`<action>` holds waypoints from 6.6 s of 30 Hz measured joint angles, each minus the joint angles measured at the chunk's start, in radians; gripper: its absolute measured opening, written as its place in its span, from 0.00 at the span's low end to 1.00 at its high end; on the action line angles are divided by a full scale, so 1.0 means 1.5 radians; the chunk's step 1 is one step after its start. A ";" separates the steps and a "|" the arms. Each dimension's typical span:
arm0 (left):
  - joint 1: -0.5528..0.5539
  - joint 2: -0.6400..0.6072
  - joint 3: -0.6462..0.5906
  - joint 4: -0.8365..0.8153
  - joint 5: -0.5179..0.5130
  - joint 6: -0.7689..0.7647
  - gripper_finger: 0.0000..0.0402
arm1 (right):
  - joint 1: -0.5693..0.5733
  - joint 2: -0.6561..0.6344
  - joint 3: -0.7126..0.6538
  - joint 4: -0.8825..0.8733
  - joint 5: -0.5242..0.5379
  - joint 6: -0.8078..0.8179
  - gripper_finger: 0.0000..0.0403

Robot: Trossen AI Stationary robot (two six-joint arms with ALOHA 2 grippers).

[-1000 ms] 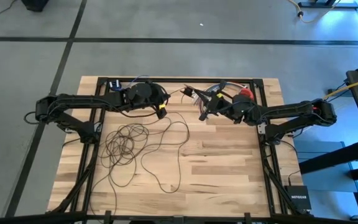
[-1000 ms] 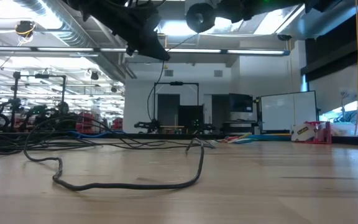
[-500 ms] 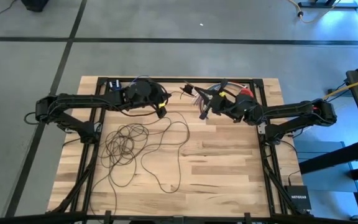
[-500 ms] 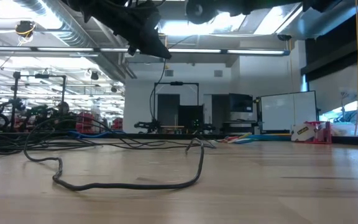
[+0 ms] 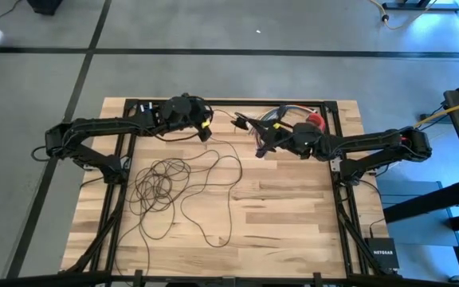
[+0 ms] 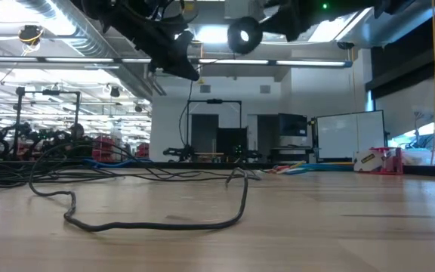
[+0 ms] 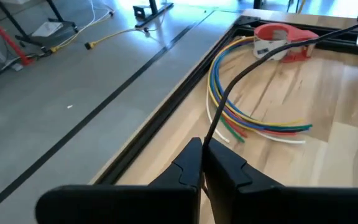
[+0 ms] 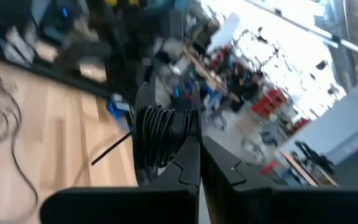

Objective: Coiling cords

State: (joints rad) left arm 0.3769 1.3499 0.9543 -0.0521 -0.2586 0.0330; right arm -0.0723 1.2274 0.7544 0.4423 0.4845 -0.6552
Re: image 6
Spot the bundle of coloured tubes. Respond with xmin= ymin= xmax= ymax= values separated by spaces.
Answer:
xmin=285 ymin=160 xmax=354 ymax=170

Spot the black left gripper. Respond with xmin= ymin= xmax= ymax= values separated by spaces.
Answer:
xmin=103 ymin=0 xmax=201 ymax=82

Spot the black round cord spool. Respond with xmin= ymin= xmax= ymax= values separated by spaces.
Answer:
xmin=227 ymin=16 xmax=264 ymax=55

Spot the yellow hanging cable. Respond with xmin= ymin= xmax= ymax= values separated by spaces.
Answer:
xmin=430 ymin=0 xmax=435 ymax=166

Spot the black ceiling cord reel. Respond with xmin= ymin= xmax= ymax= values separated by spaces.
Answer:
xmin=17 ymin=24 xmax=45 ymax=54

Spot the colourful cable bundle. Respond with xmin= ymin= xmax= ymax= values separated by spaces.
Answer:
xmin=264 ymin=165 xmax=294 ymax=174

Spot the red tape dispenser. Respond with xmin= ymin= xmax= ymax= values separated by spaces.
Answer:
xmin=368 ymin=147 xmax=404 ymax=176

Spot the black robot station frame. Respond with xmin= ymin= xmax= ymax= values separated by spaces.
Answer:
xmin=13 ymin=86 xmax=82 ymax=162
xmin=185 ymin=98 xmax=243 ymax=164

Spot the whiteboard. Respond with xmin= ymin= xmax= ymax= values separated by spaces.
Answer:
xmin=316 ymin=110 xmax=387 ymax=160

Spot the orange hanging pull cord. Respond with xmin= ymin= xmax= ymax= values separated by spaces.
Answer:
xmin=197 ymin=40 xmax=206 ymax=85

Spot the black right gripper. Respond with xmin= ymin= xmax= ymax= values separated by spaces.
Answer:
xmin=261 ymin=0 xmax=378 ymax=43

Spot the person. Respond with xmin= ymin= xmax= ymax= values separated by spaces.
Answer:
xmin=69 ymin=122 xmax=87 ymax=143

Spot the black monitor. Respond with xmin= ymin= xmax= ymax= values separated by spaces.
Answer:
xmin=277 ymin=113 xmax=309 ymax=138

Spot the red tool cabinet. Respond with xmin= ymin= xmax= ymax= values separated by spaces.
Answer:
xmin=90 ymin=135 xmax=117 ymax=163
xmin=136 ymin=142 xmax=151 ymax=159

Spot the long thin black cord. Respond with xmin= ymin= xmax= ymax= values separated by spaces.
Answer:
xmin=0 ymin=79 xmax=263 ymax=233

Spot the long ceiling light bar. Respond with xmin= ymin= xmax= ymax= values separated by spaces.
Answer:
xmin=0 ymin=55 xmax=354 ymax=70

